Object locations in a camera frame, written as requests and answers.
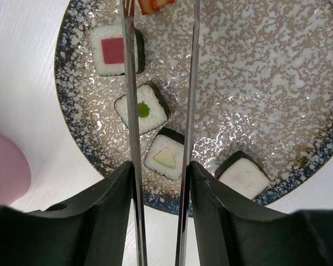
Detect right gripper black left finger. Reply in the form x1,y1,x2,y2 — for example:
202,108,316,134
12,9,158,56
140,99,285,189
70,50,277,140
0,161,132,265

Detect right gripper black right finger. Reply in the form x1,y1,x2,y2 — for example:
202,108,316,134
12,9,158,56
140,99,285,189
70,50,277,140
191,162,333,265

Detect metal tongs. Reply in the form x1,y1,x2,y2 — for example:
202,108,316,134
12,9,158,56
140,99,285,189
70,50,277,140
120,1,200,265

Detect orange striped salmon piece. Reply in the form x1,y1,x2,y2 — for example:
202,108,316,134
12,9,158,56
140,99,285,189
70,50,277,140
138,0,175,15

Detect plain white sushi roll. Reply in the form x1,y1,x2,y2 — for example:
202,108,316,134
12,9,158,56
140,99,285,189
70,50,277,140
215,151,270,200

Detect pink cylindrical container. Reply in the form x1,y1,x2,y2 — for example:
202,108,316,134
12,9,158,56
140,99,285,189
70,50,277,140
0,134,31,205

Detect cucumber sushi roll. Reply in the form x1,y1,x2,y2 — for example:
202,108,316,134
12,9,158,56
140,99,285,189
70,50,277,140
144,127,185,181

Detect green dot sushi roll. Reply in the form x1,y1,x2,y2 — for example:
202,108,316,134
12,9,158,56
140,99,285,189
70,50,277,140
113,81,171,136

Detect speckled ceramic plate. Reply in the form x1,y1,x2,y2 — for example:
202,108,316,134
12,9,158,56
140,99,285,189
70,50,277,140
55,1,333,205

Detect red centre sushi roll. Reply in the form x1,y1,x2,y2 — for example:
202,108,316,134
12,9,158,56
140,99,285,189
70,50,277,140
89,24,145,76

